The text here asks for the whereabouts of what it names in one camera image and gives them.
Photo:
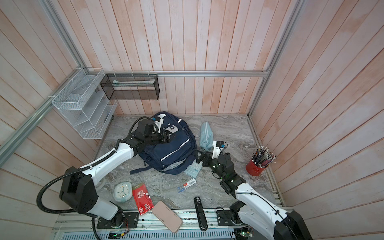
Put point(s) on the white wire mesh shelf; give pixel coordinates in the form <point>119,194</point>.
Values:
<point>84,104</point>

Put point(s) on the red pencil holder with pencils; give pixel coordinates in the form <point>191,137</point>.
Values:
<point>260,161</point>

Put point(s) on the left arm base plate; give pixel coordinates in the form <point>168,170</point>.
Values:
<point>123,220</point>

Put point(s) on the red booklet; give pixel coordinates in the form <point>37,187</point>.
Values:
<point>142,198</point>

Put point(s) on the mint green alarm clock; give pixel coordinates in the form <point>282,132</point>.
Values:
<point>123,192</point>

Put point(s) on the light blue calculator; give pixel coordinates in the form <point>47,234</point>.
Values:
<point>193,170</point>

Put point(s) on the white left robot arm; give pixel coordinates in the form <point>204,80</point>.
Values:
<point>79,185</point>

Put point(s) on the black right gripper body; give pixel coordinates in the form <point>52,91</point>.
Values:
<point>213,164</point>

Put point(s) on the light blue pencil pouch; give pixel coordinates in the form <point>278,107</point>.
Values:
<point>206,137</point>

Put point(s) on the navy blue backpack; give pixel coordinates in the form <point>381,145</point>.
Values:
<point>174,157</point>

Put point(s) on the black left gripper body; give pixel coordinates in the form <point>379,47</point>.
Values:
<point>157,138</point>

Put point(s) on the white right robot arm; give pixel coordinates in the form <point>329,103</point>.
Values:
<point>252,209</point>

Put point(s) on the pink pencil case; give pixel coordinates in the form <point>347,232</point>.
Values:
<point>169,218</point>

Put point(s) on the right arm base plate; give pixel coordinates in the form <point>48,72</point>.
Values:
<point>227,217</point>

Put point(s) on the black stapler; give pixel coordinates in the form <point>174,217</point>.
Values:
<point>203,224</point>

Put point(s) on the black mesh wall basket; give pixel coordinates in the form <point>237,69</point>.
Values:
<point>131,87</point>

